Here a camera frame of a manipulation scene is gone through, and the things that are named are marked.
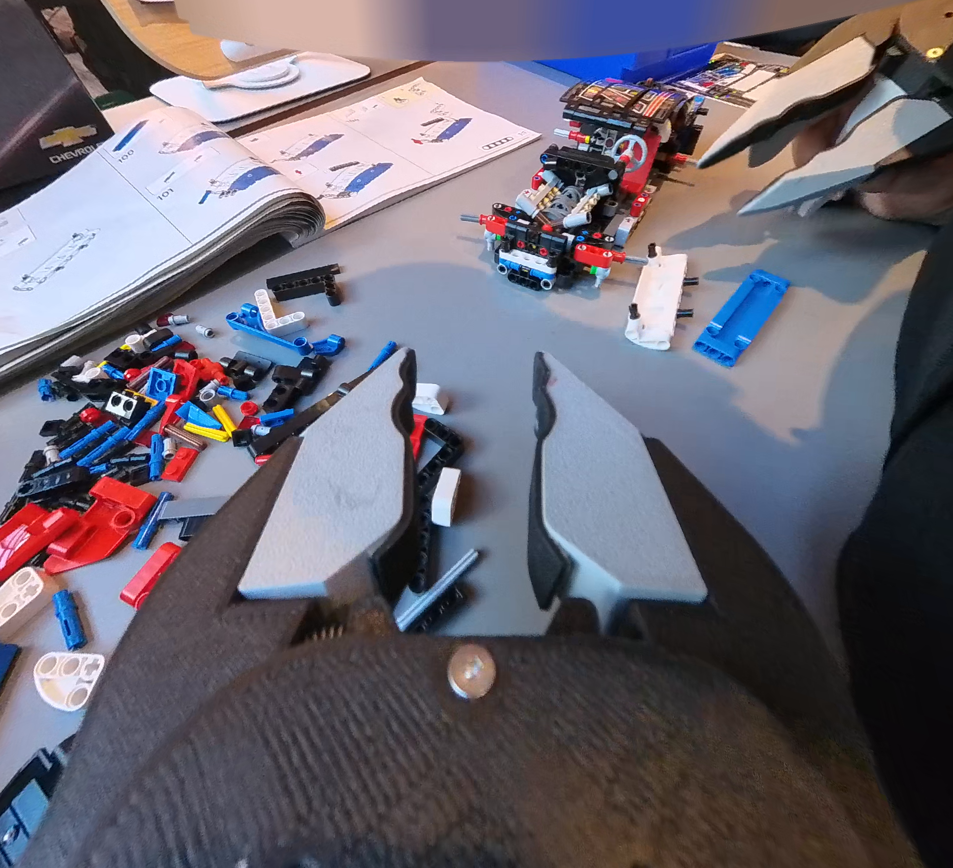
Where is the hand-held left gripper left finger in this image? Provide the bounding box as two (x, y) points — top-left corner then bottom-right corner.
(237, 347), (421, 601)

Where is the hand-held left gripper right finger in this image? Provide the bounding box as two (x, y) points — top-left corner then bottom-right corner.
(527, 350), (708, 634)

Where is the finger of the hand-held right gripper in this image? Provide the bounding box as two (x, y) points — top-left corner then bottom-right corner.
(737, 75), (933, 217)
(696, 34), (881, 171)

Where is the wooden document stand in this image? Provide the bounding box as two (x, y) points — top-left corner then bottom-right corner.
(41, 0), (372, 125)

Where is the light grey desk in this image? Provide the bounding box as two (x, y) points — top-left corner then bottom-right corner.
(0, 57), (939, 772)

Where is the toy brick car model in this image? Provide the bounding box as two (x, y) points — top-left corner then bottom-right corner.
(460, 77), (708, 292)

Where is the person's right forearm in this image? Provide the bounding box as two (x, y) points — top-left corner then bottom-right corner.
(886, 209), (953, 452)

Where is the blue corrugated plastic bin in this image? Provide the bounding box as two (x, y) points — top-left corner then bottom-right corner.
(532, 43), (717, 86)

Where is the pile of toy bricks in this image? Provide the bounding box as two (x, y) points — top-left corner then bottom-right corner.
(0, 264), (481, 839)

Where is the toy brick instruction manual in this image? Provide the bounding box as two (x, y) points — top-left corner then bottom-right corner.
(0, 75), (542, 381)

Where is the black toy set box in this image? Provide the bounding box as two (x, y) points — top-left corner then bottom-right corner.
(0, 0), (124, 192)

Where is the person's right hand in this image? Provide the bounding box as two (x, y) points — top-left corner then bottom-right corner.
(849, 152), (943, 225)

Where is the person's torso in dark clothing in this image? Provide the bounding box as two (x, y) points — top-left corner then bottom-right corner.
(835, 429), (953, 868)

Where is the blue toy brick panel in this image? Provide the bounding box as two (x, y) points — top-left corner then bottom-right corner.
(692, 270), (790, 368)

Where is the white toy brick panel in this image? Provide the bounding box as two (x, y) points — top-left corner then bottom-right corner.
(624, 243), (689, 351)

